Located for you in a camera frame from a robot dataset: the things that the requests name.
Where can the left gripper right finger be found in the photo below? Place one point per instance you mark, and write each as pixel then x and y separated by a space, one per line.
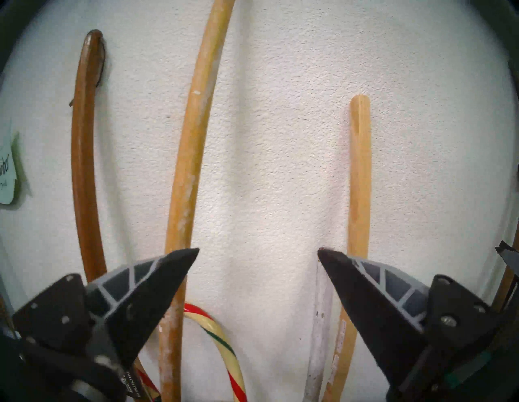
pixel 377 300

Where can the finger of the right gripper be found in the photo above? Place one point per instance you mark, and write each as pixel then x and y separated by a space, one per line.
pixel 510 253

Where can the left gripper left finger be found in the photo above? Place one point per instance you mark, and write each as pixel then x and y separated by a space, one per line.
pixel 134 291

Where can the light wooden stick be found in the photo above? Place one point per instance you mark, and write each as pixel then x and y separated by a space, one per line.
pixel 360 182

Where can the grey metal strip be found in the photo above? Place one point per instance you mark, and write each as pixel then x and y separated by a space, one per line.
pixel 318 344

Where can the striped candy cane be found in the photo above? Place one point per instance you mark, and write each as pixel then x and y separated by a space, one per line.
pixel 219 332

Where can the dark brown wooden pole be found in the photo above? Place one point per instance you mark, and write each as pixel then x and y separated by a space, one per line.
pixel 83 182

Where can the light wooden pole threaded tip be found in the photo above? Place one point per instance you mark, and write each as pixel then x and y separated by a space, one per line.
pixel 190 162

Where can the green paper sign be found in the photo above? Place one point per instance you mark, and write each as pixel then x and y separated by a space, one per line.
pixel 6 174

